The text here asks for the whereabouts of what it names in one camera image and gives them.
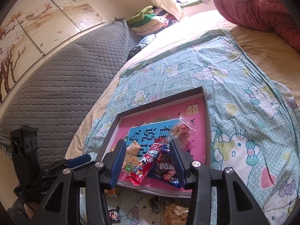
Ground blue Oreo-style cookie packet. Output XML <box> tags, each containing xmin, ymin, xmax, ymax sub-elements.
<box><xmin>148</xmin><ymin>144</ymin><xmax>182</xmax><ymax>188</ymax></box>

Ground brown cracker clear packet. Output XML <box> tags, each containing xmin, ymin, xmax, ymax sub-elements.
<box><xmin>121</xmin><ymin>154</ymin><xmax>139</xmax><ymax>174</ymax></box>

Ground red milk candy packet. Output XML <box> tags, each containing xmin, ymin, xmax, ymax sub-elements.
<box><xmin>127</xmin><ymin>138</ymin><xmax>167</xmax><ymax>186</ymax></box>

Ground Snickers bar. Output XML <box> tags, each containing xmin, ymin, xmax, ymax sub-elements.
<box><xmin>108</xmin><ymin>206</ymin><xmax>121</xmax><ymax>224</ymax></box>

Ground clear bag red snacks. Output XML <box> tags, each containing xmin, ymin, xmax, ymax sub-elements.
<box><xmin>168</xmin><ymin>113</ymin><xmax>197</xmax><ymax>149</ymax></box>

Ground orange triangular snack packet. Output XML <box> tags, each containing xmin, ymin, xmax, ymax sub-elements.
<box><xmin>125</xmin><ymin>141</ymin><xmax>141</xmax><ymax>158</ymax></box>

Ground yellow long snack packet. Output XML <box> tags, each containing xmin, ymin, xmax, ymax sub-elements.
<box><xmin>104</xmin><ymin>187</ymin><xmax>121</xmax><ymax>198</ymax></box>

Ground golden pastry clear packet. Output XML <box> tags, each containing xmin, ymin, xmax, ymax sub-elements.
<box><xmin>164</xmin><ymin>204</ymin><xmax>189</xmax><ymax>225</ymax></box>

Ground shallow dark cardboard box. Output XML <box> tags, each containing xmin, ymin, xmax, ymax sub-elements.
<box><xmin>96</xmin><ymin>87</ymin><xmax>211</xmax><ymax>198</ymax></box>

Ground pink Chinese workbook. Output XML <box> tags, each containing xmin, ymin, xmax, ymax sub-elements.
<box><xmin>110</xmin><ymin>97</ymin><xmax>207</xmax><ymax>190</ymax></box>

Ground dark wrapped candy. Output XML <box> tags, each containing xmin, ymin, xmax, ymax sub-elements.
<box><xmin>149</xmin><ymin>196</ymin><xmax>162</xmax><ymax>214</ymax></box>

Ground Hello Kitty teal sheet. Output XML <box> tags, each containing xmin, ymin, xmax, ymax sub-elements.
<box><xmin>83</xmin><ymin>29</ymin><xmax>299</xmax><ymax>224</ymax></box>

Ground grey quilted headboard cover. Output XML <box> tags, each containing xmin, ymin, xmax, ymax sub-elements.
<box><xmin>1</xmin><ymin>19</ymin><xmax>141</xmax><ymax>166</ymax></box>

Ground beige bed sheet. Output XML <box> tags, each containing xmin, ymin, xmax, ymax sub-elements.
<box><xmin>65</xmin><ymin>10</ymin><xmax>299</xmax><ymax>159</ymax></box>

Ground stack of folded clothes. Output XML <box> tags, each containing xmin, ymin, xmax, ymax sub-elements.
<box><xmin>127</xmin><ymin>6</ymin><xmax>178</xmax><ymax>37</ymax></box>

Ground red quilted blanket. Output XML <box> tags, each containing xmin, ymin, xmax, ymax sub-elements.
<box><xmin>213</xmin><ymin>0</ymin><xmax>299</xmax><ymax>51</ymax></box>

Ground blossom wall painting panels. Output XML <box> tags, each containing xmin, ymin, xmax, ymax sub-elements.
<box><xmin>1</xmin><ymin>0</ymin><xmax>105</xmax><ymax>100</ymax></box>

